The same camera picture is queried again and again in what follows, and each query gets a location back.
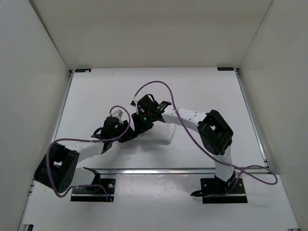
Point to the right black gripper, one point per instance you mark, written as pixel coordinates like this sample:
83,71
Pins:
139,126

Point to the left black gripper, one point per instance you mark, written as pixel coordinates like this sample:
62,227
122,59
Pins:
130,134

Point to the white pleated skirt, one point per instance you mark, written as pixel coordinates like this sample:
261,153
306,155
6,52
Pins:
160,133

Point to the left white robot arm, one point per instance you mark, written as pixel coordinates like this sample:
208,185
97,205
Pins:
58,169

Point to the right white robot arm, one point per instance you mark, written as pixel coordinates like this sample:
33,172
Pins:
216,135

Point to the left corner label sticker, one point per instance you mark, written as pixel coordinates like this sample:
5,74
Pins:
83,70

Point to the corner label sticker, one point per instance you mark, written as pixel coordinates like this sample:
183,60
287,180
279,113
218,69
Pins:
225,68
83,70

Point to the right corner label sticker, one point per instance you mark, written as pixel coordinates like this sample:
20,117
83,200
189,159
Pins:
225,68

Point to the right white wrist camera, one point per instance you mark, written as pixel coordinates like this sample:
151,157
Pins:
135,99

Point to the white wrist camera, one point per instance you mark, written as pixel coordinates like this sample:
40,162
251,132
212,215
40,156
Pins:
118,114
135,99

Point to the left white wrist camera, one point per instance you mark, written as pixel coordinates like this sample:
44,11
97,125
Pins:
118,114

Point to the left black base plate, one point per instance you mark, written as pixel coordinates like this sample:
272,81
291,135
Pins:
96,194

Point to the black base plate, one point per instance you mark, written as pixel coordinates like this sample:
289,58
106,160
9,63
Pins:
96,194
212,192

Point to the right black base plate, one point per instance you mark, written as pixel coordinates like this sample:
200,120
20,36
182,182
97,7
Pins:
212,192

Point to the aluminium front rail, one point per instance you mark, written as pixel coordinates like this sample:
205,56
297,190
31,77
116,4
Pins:
159,171

